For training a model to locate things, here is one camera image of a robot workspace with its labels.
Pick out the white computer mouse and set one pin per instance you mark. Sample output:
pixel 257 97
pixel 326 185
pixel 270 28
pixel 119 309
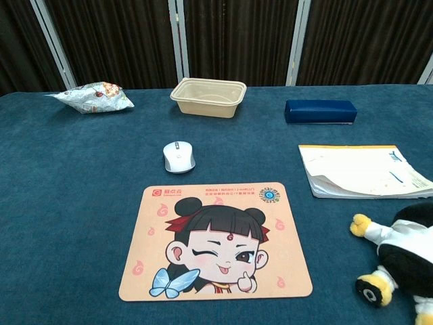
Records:
pixel 178 159

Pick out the cartoon girl mouse pad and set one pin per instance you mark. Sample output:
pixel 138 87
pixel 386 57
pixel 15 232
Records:
pixel 216 243

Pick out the beige plastic food container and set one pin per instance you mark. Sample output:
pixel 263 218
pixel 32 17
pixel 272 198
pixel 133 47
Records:
pixel 206 108

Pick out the dark blue rectangular box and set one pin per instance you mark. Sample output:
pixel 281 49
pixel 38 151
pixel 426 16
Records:
pixel 319 110

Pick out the crumpled snack bag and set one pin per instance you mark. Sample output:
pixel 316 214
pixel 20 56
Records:
pixel 98 98

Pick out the white notepad with yellow edge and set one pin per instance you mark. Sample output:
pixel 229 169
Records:
pixel 355 169

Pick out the penguin plush toy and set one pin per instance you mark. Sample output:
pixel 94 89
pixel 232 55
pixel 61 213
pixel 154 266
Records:
pixel 406 257

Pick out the grey partition frame post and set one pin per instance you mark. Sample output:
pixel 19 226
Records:
pixel 428 76
pixel 54 44
pixel 182 40
pixel 298 42

